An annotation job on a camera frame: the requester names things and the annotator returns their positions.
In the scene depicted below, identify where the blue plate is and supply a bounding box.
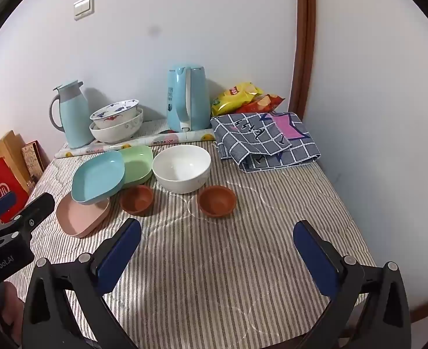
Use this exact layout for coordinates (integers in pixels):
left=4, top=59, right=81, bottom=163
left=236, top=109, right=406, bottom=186
left=71, top=151, right=125, bottom=205

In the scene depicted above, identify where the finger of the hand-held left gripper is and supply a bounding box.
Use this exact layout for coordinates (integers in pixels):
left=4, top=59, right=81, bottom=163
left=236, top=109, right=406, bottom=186
left=0, top=193, right=56, bottom=242
left=0, top=192, right=17, bottom=223

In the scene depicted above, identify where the striped quilted blanket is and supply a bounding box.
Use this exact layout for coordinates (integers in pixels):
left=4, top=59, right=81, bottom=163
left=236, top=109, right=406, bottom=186
left=5, top=140, right=378, bottom=349

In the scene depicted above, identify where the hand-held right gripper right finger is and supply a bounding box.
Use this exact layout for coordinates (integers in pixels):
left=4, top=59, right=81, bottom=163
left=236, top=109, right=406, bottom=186
left=293, top=220, right=413, bottom=349

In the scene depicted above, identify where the wooden door frame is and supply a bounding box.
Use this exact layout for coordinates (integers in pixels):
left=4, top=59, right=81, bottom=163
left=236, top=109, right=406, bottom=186
left=290, top=0, right=317, bottom=120

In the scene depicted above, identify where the red chip bag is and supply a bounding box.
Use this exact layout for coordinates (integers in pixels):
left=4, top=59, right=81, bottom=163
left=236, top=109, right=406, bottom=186
left=236, top=94, right=285, bottom=114

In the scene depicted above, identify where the light blue electric kettle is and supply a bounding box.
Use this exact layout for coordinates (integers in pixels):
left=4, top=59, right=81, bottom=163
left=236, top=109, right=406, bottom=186
left=167, top=65, right=207, bottom=132

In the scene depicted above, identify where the patterned brown box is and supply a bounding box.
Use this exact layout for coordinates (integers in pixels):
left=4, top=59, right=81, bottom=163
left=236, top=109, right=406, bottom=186
left=21, top=140, right=51, bottom=186

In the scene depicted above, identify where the large white bowl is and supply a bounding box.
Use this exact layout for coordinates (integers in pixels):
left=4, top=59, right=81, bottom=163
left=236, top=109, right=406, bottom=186
left=152, top=145, right=212, bottom=194

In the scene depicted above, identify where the brown paper bag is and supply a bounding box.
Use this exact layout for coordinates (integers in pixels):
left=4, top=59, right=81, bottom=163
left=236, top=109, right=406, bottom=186
left=0, top=130, right=31, bottom=193

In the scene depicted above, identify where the floral printed table mat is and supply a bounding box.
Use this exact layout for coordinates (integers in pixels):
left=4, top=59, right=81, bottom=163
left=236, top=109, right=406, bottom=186
left=54, top=118, right=216, bottom=159

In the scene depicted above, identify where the green plate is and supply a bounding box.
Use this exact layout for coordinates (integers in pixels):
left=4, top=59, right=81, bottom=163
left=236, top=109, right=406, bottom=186
left=120, top=145, right=154, bottom=190

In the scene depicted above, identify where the small brown bowl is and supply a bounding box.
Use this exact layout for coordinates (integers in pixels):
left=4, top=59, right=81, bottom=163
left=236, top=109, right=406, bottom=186
left=120, top=185, right=154, bottom=217
left=198, top=185, right=237, bottom=219

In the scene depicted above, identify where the grey-patterned white bowl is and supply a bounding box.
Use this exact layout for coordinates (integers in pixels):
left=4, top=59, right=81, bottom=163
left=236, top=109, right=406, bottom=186
left=89, top=108, right=144, bottom=144

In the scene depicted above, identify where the person's left hand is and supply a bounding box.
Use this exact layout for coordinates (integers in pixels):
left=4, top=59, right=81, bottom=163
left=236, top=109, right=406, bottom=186
left=0, top=280, right=25, bottom=346

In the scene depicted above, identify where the white wall switch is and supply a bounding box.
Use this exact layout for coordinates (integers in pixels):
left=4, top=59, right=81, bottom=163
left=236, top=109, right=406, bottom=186
left=73, top=0, right=94, bottom=21

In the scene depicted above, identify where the light blue thermos jug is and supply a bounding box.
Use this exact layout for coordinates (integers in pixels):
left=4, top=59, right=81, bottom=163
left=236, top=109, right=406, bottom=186
left=49, top=80, right=94, bottom=149

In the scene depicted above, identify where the pink plate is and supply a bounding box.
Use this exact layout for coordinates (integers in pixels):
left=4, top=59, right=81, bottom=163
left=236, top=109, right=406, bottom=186
left=56, top=193, right=111, bottom=238

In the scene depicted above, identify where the yellow chip bag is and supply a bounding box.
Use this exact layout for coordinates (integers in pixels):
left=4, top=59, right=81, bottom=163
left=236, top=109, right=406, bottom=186
left=211, top=82, right=264, bottom=117

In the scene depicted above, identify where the red-patterned white bowl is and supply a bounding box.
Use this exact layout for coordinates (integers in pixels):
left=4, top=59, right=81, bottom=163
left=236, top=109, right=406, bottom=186
left=90, top=99, right=141, bottom=129

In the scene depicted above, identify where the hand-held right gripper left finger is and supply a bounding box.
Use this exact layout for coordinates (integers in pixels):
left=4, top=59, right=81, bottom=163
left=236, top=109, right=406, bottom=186
left=22, top=218, right=144, bottom=349

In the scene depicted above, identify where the grey checked folded cloth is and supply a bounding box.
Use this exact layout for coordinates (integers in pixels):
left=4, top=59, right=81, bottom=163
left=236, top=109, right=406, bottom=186
left=210, top=111, right=322, bottom=172

